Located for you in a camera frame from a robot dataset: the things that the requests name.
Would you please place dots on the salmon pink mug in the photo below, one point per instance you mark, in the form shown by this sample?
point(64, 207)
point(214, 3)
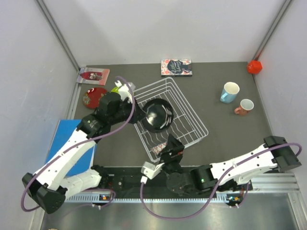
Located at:
point(246, 105)

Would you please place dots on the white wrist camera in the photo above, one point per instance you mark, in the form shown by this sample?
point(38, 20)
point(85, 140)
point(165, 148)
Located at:
point(150, 171)
point(124, 91)

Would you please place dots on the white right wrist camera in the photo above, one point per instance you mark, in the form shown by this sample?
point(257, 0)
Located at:
point(150, 171)

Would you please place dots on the white wire dish rack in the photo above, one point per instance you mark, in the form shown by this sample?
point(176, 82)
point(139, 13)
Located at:
point(177, 118)

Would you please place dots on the red patterned white bowl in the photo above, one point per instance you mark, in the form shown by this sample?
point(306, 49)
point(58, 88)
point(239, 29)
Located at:
point(158, 148)

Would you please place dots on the lime green plate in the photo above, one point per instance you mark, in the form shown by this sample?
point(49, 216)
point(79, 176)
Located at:
point(115, 89)

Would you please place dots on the pink cover book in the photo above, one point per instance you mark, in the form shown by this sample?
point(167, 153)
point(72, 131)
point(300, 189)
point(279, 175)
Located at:
point(96, 76)

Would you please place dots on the red cube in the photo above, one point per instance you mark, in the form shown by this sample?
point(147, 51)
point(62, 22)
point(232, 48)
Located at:
point(254, 67)

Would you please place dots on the blue foam pad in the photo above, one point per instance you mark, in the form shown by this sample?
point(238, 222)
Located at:
point(64, 130)

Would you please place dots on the light blue mug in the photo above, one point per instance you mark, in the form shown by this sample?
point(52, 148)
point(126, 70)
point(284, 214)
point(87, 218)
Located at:
point(229, 92)

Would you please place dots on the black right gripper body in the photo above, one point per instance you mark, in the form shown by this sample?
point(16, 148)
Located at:
point(172, 165)

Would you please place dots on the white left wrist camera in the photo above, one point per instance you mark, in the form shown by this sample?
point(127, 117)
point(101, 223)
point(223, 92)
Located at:
point(124, 91)

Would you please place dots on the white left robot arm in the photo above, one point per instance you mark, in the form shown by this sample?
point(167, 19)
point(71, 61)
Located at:
point(50, 186)

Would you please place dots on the floral Little Women book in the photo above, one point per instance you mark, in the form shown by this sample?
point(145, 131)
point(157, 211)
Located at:
point(176, 68)

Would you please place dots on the grey slotted cable duct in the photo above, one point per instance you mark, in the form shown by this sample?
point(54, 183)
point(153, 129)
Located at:
point(104, 197)

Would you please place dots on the dark red plate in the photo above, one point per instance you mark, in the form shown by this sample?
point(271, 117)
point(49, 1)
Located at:
point(92, 97)

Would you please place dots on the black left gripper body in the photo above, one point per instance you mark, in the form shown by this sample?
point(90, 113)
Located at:
point(124, 111)

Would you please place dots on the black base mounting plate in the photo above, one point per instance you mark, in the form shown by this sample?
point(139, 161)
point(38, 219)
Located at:
point(134, 182)

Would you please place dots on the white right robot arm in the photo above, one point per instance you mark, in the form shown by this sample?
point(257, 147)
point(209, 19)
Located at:
point(274, 154)

